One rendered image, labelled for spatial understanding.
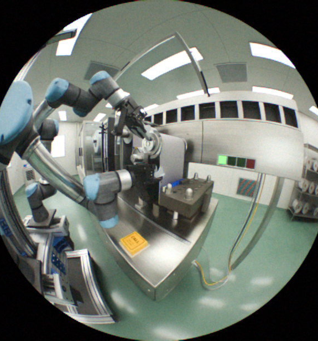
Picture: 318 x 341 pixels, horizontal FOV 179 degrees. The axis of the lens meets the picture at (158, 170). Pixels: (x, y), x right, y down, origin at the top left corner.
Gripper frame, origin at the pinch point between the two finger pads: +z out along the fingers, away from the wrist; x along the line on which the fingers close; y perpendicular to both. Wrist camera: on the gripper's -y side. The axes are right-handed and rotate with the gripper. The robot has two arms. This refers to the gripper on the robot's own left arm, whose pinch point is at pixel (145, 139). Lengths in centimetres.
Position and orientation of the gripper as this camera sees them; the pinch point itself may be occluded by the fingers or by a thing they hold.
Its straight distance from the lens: 48.0
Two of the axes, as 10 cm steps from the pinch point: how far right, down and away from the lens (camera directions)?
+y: 4.5, -8.4, 3.1
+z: 5.0, 5.2, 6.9
